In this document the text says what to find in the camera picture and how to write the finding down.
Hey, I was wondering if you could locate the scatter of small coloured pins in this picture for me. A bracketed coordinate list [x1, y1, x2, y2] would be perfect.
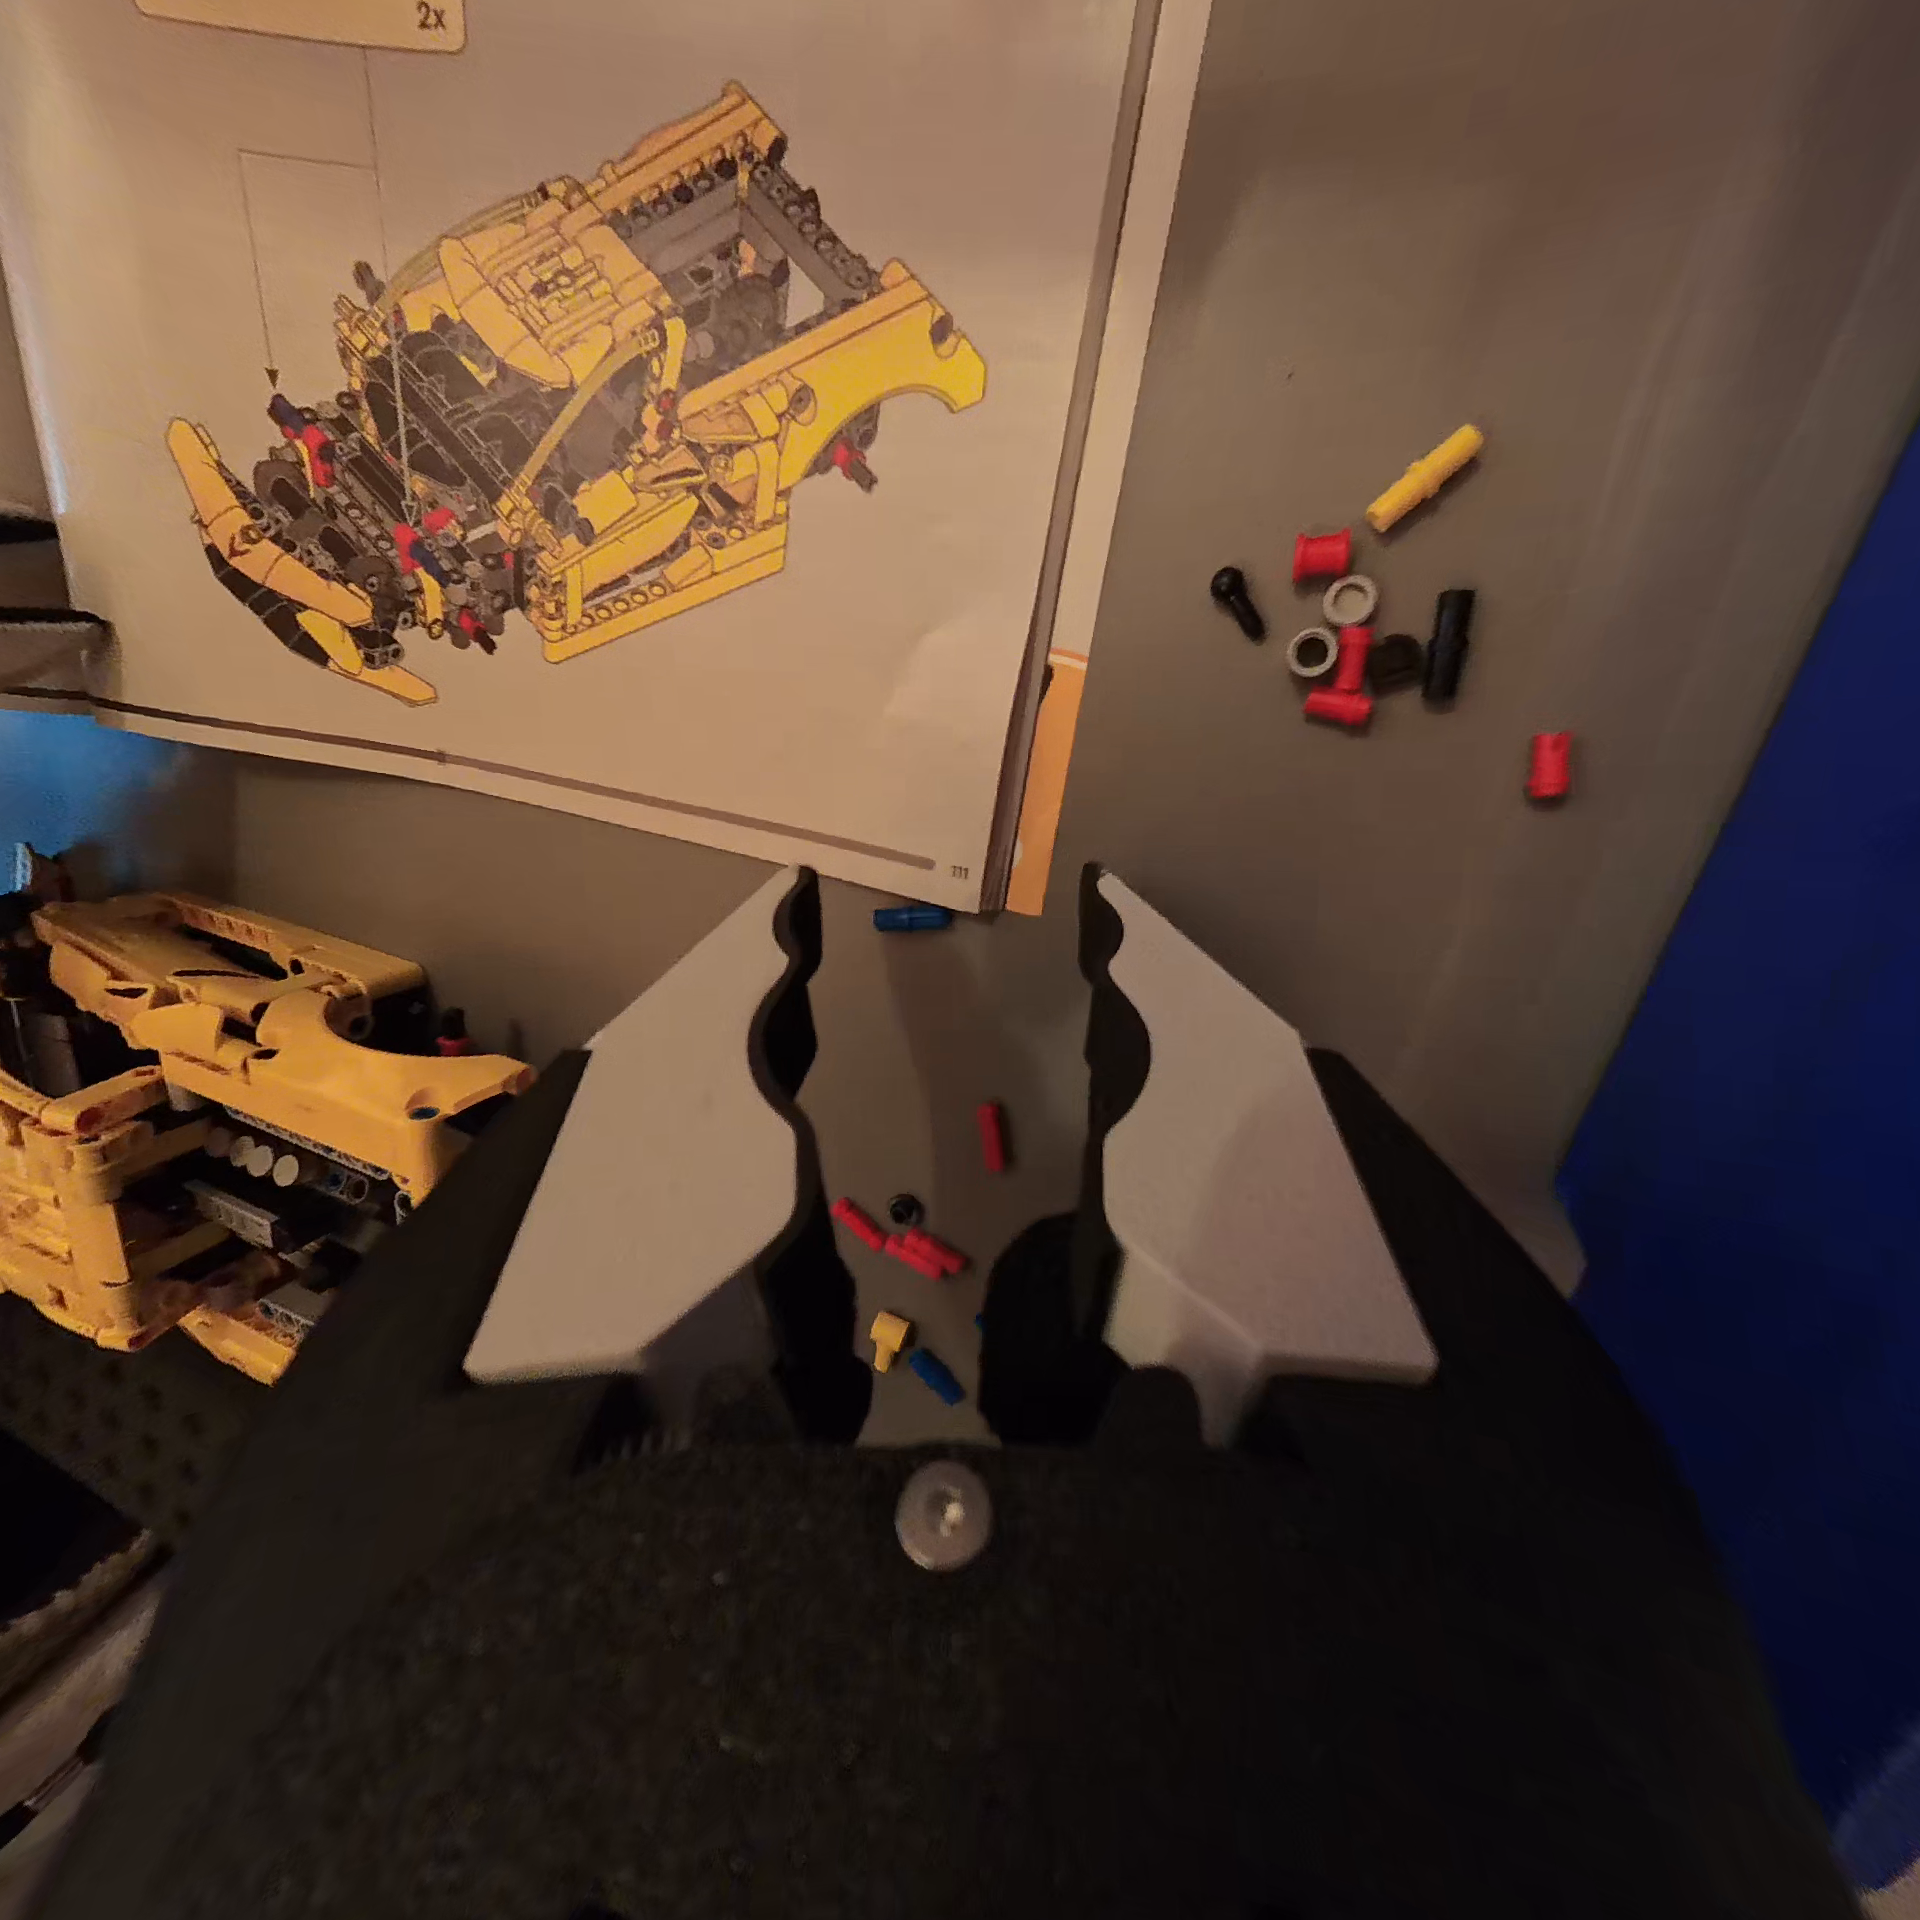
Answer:
[831, 423, 1578, 1408]

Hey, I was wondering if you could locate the instruction booklet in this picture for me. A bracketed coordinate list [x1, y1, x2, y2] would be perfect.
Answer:
[0, 0, 1215, 916]

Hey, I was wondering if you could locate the grey desk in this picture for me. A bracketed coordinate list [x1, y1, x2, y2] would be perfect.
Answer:
[223, 0, 1920, 1441]

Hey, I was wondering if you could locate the orange paper sheet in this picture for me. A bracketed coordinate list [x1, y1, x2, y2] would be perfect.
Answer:
[1002, 645, 1095, 921]

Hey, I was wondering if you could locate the blue storage bin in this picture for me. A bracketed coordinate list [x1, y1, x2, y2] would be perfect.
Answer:
[1556, 433, 1920, 1863]

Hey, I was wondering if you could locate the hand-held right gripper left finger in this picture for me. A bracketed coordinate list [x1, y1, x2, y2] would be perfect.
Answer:
[464, 863, 875, 1444]

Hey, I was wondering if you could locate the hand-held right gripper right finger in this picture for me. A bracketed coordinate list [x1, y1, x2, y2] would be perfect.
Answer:
[983, 862, 1437, 1448]

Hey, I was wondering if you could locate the yellow toy brick car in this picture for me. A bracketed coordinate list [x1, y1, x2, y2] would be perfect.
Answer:
[0, 891, 538, 1384]

